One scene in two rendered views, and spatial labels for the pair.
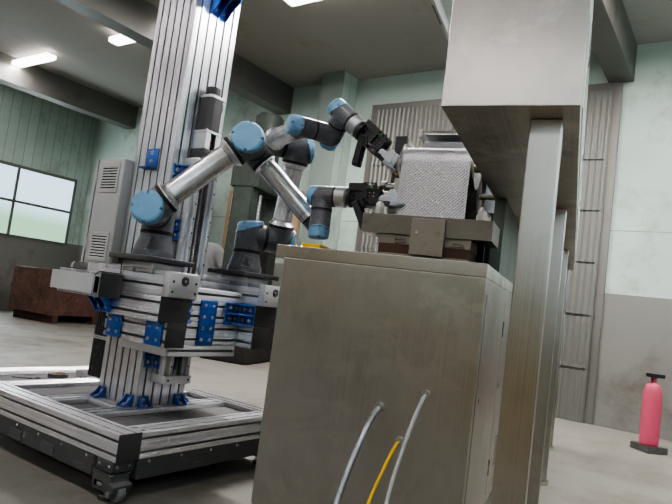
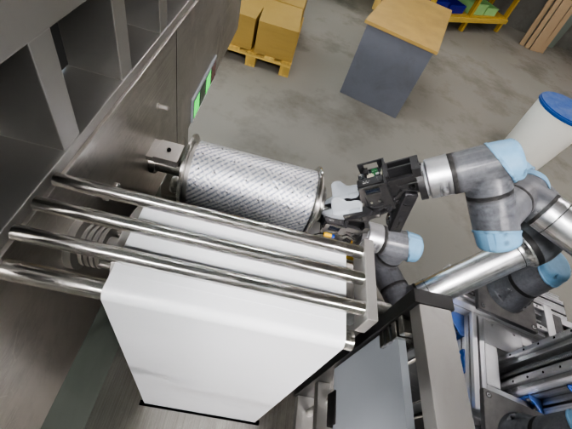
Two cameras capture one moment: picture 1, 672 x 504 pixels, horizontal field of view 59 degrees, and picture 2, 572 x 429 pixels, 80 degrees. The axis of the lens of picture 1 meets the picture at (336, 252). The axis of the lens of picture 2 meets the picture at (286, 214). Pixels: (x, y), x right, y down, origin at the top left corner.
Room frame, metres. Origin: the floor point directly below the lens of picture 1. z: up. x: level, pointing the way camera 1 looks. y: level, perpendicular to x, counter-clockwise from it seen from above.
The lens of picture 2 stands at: (2.46, -0.50, 1.76)
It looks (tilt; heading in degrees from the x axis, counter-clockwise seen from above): 50 degrees down; 148
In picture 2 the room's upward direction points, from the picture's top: 22 degrees clockwise
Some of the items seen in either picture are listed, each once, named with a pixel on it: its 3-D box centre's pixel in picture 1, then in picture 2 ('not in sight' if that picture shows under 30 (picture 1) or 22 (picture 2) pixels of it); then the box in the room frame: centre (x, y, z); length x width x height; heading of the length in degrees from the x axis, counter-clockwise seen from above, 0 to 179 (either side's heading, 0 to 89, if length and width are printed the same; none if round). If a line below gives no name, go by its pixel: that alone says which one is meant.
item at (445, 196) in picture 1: (431, 201); not in sight; (1.97, -0.29, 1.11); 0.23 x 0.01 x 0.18; 68
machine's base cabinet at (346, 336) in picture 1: (445, 380); not in sight; (2.92, -0.61, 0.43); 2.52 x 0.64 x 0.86; 158
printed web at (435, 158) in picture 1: (444, 200); (233, 265); (2.14, -0.37, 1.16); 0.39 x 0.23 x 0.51; 158
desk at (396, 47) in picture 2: not in sight; (396, 49); (-0.57, 1.95, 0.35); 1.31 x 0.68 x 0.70; 140
